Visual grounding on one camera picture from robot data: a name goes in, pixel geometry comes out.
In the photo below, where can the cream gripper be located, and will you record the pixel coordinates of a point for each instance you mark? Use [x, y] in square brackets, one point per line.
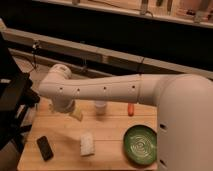
[76, 113]

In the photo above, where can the orange carrot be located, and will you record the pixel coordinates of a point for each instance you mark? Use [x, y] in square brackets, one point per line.
[130, 109]

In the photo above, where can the black eraser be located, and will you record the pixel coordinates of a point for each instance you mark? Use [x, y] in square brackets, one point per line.
[45, 148]

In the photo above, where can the green bowl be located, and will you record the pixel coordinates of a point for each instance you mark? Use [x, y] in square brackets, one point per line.
[140, 145]

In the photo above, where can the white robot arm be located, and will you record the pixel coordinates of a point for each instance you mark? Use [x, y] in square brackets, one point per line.
[184, 105]

